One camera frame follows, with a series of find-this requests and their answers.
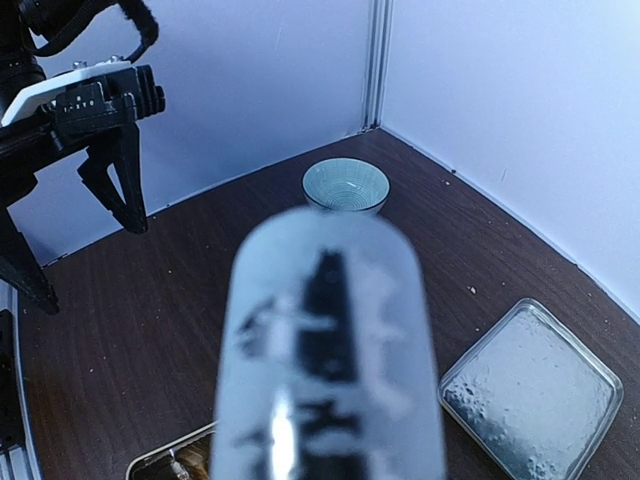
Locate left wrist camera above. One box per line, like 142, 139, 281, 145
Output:
1, 61, 166, 155

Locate metal tongs white handle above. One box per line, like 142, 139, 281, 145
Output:
211, 207, 447, 479

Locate silver tin lid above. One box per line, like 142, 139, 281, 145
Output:
438, 298, 624, 479

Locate gold cookie tin box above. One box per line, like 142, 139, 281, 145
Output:
125, 421, 217, 480

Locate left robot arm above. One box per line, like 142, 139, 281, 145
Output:
1, 1, 166, 315

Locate light blue ceramic bowl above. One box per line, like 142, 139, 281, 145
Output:
301, 157, 391, 214

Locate left aluminium frame post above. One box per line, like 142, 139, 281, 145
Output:
360, 0, 394, 132

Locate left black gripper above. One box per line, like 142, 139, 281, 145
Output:
1, 123, 148, 315

